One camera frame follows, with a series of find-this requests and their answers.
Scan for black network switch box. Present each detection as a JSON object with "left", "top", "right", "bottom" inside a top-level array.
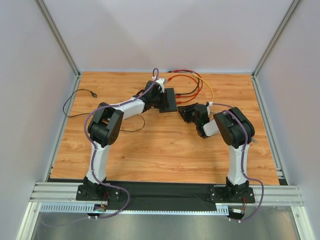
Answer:
[{"left": 158, "top": 88, "right": 178, "bottom": 113}]

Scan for yellow ethernet cable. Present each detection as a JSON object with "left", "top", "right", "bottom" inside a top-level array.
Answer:
[{"left": 191, "top": 72, "right": 216, "bottom": 104}]

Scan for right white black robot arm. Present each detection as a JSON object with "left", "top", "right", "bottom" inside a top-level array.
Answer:
[{"left": 177, "top": 101, "right": 255, "bottom": 194}]

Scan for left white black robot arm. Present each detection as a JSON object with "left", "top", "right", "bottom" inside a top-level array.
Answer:
[{"left": 83, "top": 78, "right": 169, "bottom": 187}]

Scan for black cloth strip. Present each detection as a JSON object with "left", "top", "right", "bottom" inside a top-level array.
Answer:
[{"left": 47, "top": 177, "right": 291, "bottom": 211}]

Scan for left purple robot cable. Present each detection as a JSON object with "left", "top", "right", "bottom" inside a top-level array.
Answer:
[{"left": 39, "top": 68, "right": 161, "bottom": 227}]

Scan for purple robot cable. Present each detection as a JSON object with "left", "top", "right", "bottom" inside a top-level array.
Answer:
[
  {"left": 209, "top": 102, "right": 265, "bottom": 224},
  {"left": 39, "top": 68, "right": 161, "bottom": 227}
]

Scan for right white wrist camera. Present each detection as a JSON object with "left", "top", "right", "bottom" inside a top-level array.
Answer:
[{"left": 205, "top": 101, "right": 213, "bottom": 114}]

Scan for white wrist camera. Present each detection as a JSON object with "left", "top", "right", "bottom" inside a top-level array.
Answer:
[
  {"left": 155, "top": 78, "right": 167, "bottom": 93},
  {"left": 205, "top": 101, "right": 213, "bottom": 114}
]

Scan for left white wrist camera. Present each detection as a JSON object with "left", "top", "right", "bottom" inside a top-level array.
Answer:
[{"left": 155, "top": 78, "right": 167, "bottom": 93}]

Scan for red ethernet cable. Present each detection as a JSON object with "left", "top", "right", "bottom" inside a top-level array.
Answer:
[{"left": 172, "top": 68, "right": 203, "bottom": 99}]

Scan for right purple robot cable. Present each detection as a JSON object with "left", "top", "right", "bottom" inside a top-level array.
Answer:
[{"left": 209, "top": 102, "right": 265, "bottom": 224}]

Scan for thin black power cable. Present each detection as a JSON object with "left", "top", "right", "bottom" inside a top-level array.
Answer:
[{"left": 62, "top": 89, "right": 146, "bottom": 132}]

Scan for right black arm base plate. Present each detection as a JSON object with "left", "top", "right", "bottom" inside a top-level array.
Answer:
[{"left": 208, "top": 185, "right": 256, "bottom": 204}]

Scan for front aluminium rail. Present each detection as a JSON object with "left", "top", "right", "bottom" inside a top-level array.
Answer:
[{"left": 30, "top": 182, "right": 304, "bottom": 207}]

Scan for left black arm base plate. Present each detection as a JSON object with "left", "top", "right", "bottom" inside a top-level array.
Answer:
[{"left": 75, "top": 184, "right": 121, "bottom": 202}]

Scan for grey slotted cable duct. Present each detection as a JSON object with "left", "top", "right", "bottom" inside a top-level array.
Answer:
[{"left": 39, "top": 202, "right": 229, "bottom": 216}]

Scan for left aluminium frame post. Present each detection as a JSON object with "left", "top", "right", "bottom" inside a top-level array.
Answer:
[{"left": 34, "top": 0, "right": 81, "bottom": 77}]

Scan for aluminium frame post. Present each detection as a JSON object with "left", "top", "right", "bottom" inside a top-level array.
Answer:
[
  {"left": 34, "top": 0, "right": 81, "bottom": 77},
  {"left": 251, "top": 0, "right": 303, "bottom": 79}
]

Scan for right aluminium frame post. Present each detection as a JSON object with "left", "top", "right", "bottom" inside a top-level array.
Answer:
[{"left": 251, "top": 0, "right": 303, "bottom": 79}]

